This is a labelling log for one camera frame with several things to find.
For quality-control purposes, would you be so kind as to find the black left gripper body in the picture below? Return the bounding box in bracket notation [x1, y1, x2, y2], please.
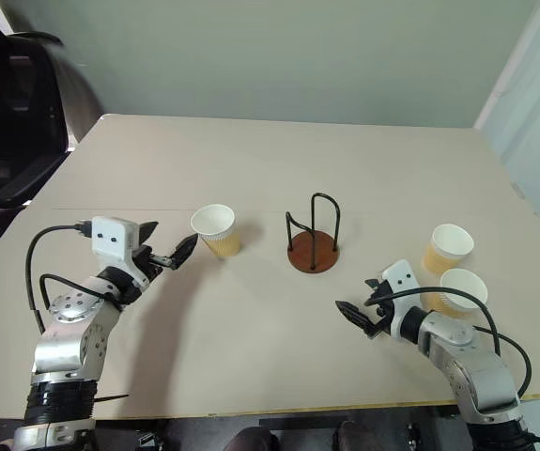
[130, 243, 177, 279]

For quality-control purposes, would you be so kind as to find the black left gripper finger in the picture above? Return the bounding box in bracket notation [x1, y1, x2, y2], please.
[137, 221, 160, 246]
[167, 233, 200, 271]

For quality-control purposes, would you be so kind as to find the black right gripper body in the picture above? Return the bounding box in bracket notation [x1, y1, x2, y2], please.
[362, 279, 395, 340]

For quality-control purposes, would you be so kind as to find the yellow ribbed paper cup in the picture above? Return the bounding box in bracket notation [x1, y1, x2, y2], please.
[418, 268, 490, 321]
[421, 223, 476, 275]
[190, 203, 243, 260]

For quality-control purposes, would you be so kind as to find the dark rounded shape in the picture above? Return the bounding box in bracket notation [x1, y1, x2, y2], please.
[230, 425, 281, 451]

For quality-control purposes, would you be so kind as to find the black office chair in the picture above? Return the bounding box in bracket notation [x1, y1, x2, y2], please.
[0, 0, 104, 278]

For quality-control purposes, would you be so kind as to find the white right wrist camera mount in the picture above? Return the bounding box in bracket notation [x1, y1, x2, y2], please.
[381, 258, 424, 340]

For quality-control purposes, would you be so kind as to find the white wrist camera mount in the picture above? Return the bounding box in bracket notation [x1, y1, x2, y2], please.
[90, 215, 152, 288]
[381, 258, 424, 340]

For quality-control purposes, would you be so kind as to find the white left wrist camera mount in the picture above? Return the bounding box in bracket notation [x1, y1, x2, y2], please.
[90, 215, 152, 288]

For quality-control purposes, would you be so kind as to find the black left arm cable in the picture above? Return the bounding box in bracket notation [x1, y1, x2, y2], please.
[24, 219, 125, 335]

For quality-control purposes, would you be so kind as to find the brown wire cup holder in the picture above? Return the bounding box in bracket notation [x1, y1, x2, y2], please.
[285, 192, 342, 275]

